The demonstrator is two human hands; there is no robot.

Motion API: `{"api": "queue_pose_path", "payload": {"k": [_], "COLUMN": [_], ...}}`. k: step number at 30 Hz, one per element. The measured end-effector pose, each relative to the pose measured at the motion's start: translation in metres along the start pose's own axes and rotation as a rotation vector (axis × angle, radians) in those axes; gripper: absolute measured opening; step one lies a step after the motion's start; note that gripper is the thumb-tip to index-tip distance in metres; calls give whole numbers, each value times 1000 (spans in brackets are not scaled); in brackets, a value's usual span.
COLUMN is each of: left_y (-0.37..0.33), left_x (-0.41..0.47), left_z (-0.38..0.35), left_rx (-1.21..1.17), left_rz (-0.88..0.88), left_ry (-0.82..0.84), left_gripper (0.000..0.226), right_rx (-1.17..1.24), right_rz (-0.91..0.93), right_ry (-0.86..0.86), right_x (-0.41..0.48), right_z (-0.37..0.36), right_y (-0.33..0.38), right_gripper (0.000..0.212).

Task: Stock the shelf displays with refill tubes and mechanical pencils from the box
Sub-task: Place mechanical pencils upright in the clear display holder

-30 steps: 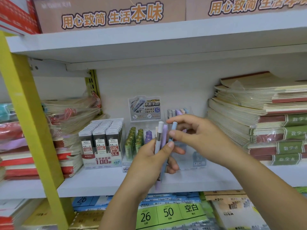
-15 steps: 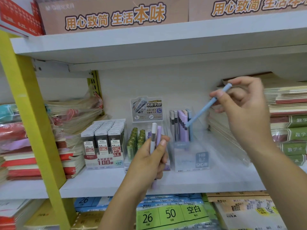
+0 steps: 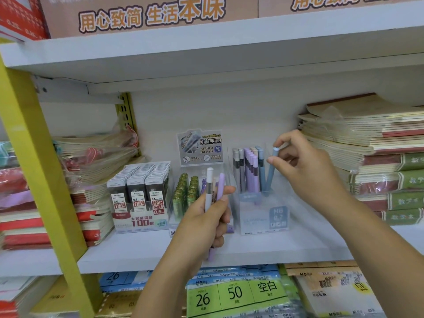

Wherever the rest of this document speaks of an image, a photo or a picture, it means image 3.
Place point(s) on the orange pink sign board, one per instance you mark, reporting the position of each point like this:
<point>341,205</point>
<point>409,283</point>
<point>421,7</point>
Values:
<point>275,11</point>
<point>59,29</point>

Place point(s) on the red white receipt book bundle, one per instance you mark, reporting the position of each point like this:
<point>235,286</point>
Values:
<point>10,304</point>

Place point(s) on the rows of lead tubes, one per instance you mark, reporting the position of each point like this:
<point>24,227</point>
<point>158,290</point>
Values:
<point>179,198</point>

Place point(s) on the pink paper sheet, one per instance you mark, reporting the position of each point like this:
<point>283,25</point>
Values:
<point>16,200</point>

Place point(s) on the stack of blue paper packs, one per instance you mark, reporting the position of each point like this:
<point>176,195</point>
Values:
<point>126,278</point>

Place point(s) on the person's right forearm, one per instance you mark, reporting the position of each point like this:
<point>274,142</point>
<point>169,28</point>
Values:
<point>381,261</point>

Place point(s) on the crumpled plastic-wrapped notebook pack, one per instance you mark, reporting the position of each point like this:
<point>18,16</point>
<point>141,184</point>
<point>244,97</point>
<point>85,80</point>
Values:
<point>96,155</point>

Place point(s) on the clear box with blue label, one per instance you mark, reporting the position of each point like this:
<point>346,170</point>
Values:
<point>258,225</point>

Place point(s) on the beige notebook stack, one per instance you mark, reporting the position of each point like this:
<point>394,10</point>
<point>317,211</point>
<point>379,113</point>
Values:
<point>331,294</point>
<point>347,132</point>

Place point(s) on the yellow notebook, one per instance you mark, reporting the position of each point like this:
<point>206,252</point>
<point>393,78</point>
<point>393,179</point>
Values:
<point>53,298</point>

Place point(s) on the clear display of green purple tubes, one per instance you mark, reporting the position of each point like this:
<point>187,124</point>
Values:
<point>198,142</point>

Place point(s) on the red white striped pack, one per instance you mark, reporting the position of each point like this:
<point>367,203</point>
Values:
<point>23,19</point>

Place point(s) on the wrapped red-band notebook pack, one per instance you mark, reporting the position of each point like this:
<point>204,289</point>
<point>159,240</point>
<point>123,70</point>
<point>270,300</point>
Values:
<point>13,182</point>

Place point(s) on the rows of lead cases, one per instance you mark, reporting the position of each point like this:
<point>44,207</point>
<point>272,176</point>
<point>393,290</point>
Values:
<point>127,182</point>

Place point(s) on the red-spine notebook stack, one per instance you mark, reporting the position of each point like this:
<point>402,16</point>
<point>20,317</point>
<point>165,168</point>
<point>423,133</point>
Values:
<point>23,228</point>

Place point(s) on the person's left forearm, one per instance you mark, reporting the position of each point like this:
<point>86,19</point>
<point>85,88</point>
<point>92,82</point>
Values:
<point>165,291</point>

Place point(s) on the cluster of slim refills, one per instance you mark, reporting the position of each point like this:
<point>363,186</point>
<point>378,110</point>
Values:
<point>246,168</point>

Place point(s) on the stack of gold paper packs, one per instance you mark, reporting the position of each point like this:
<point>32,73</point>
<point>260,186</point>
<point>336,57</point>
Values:
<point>119,304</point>

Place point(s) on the yellow slotted bracket rail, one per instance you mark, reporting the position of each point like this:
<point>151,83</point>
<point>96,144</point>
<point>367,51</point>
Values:
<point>127,109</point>

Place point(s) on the wrapped teal-band notebook pack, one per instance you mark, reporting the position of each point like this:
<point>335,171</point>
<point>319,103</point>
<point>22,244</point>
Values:
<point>6,152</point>

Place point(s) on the person's right hand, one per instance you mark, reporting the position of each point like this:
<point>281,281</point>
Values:
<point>308,172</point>

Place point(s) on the person's left hand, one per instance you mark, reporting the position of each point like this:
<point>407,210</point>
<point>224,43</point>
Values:
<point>198,228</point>

